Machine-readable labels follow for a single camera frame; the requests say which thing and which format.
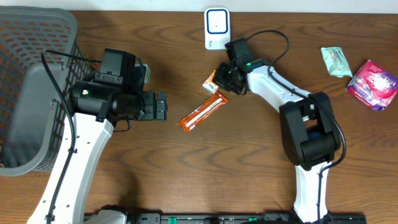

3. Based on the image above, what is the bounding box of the orange white small packet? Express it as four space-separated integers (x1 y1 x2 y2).
202 70 219 95

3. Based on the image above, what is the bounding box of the orange snack bar wrapper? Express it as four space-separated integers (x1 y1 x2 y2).
177 91 229 133

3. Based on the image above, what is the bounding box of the mint green tissue packet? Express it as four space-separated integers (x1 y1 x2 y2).
321 47 353 78

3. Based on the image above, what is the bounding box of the purple snack packet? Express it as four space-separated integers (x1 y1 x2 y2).
346 60 397 111

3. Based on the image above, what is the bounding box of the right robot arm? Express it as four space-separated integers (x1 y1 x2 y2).
213 38 341 223

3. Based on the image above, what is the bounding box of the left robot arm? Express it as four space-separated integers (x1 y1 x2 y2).
28 48 167 224

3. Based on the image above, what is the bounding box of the white barcode scanner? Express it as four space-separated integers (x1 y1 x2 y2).
204 7 231 50

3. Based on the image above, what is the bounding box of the grey plastic mesh basket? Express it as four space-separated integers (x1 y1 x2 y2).
1 6 90 176

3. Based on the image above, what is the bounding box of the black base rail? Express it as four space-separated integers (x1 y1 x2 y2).
83 212 368 224

